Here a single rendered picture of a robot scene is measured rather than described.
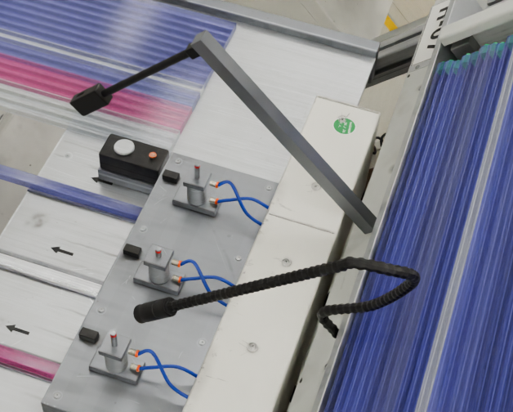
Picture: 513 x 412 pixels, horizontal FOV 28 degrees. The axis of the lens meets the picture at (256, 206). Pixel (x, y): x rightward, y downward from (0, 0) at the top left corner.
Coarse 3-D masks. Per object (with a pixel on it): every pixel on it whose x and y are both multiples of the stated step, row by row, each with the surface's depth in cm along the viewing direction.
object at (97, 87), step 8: (88, 88) 107; (96, 88) 106; (104, 88) 106; (80, 96) 107; (88, 96) 106; (96, 96) 106; (112, 96) 107; (72, 104) 108; (80, 104) 108; (88, 104) 107; (96, 104) 107; (104, 104) 106; (80, 112) 109; (88, 112) 108
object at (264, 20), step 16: (160, 0) 143; (176, 0) 142; (192, 0) 141; (208, 0) 142; (224, 16) 141; (240, 16) 140; (256, 16) 140; (272, 16) 140; (288, 32) 140; (304, 32) 139; (320, 32) 139; (336, 32) 139; (352, 48) 138; (368, 48) 137; (368, 80) 141
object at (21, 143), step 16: (0, 112) 173; (0, 128) 166; (16, 128) 167; (32, 128) 169; (48, 128) 172; (0, 144) 164; (16, 144) 166; (32, 144) 169; (48, 144) 171; (0, 160) 163; (16, 160) 166; (32, 160) 168; (0, 192) 162; (16, 192) 164; (0, 208) 161; (16, 208) 164; (0, 224) 161
